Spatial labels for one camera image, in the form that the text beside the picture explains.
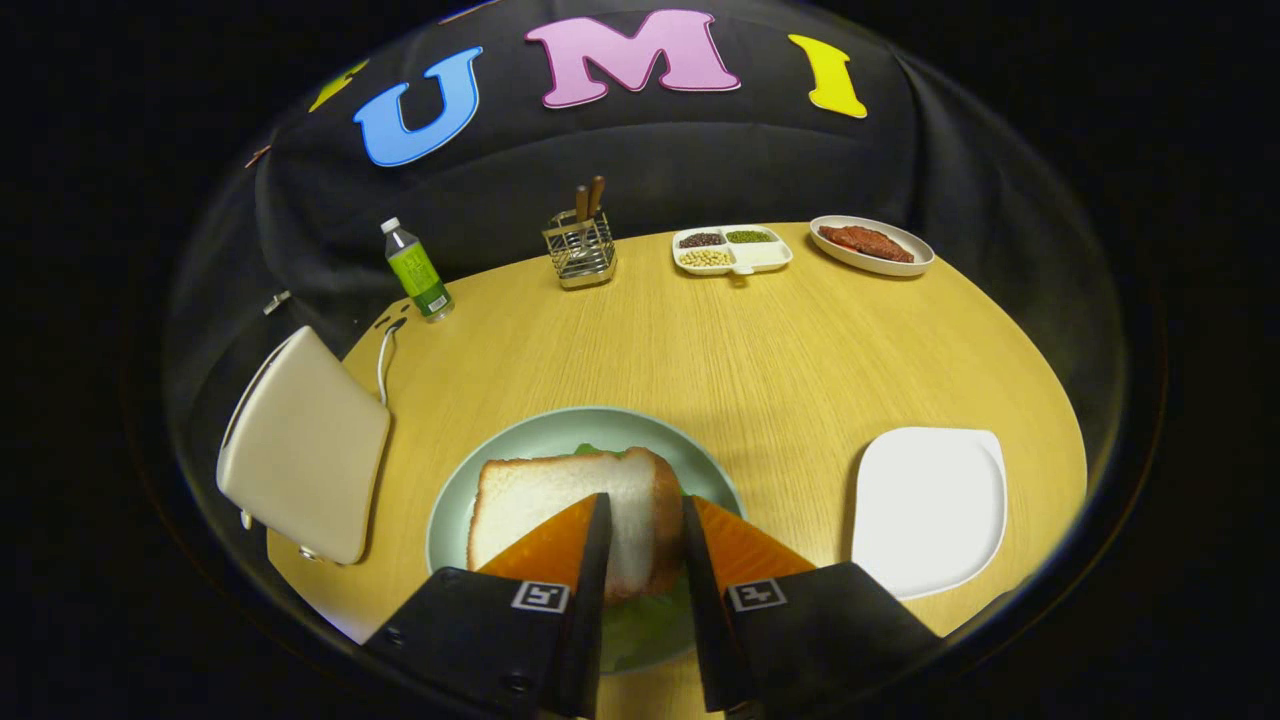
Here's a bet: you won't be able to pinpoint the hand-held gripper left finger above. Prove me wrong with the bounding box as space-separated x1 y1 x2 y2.
362 492 613 719

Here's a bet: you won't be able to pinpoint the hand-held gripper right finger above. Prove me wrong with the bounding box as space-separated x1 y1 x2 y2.
682 495 943 716

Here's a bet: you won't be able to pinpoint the green lettuce leaf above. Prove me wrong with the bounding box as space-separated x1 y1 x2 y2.
572 443 701 673

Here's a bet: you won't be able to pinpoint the white bread slice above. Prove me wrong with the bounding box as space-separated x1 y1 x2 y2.
466 446 687 601

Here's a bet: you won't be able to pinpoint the pale green round plate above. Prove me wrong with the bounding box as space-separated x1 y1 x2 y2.
426 405 746 676

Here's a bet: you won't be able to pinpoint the white square plate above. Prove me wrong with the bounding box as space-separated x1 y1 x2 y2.
850 426 1009 601

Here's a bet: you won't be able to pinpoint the white toaster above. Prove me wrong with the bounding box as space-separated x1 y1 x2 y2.
216 325 392 567

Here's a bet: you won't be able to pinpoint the white divided dish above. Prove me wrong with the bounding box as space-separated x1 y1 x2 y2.
671 225 794 281

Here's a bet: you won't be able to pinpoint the green label drink bottle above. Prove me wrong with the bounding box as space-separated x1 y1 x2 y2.
380 217 455 323

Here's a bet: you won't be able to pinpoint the beige oval plate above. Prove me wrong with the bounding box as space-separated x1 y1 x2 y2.
808 215 936 278

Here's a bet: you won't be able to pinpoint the red meat slices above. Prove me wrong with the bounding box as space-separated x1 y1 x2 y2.
818 224 916 265

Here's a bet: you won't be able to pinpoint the white toaster cable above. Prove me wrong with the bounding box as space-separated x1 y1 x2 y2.
375 318 409 406

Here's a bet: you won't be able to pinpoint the metal wire utensil holder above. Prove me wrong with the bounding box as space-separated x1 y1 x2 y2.
542 208 618 291

